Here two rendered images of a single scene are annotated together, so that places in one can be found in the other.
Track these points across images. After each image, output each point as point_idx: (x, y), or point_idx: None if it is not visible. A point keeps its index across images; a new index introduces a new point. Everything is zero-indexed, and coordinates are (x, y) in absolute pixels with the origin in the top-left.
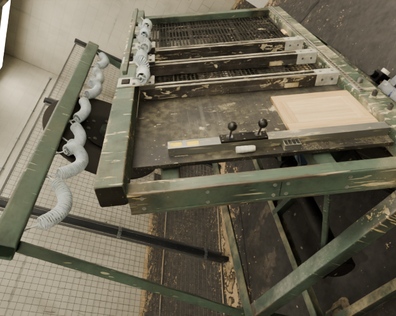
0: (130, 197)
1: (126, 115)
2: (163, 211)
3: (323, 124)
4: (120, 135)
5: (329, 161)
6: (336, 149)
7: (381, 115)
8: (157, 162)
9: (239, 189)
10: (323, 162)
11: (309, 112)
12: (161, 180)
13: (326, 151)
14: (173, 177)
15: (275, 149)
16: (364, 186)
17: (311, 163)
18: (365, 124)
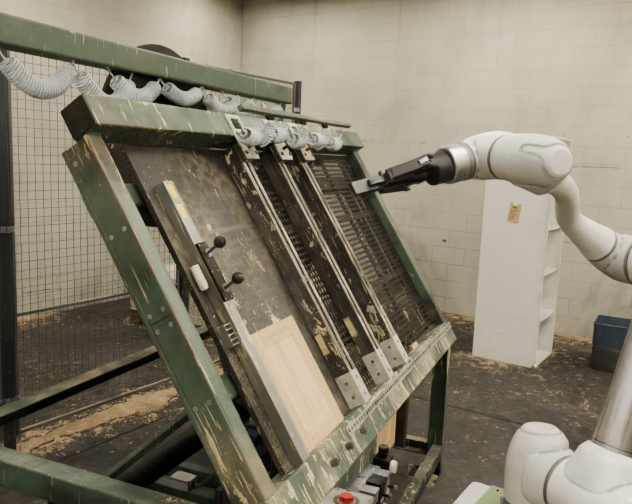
0: (84, 139)
1: (188, 125)
2: (79, 189)
3: (274, 378)
4: (158, 119)
5: None
6: (244, 398)
7: (318, 451)
8: (140, 174)
9: (141, 266)
10: None
11: (286, 363)
12: (118, 172)
13: (236, 385)
14: None
15: (213, 317)
16: (204, 434)
17: None
18: (295, 429)
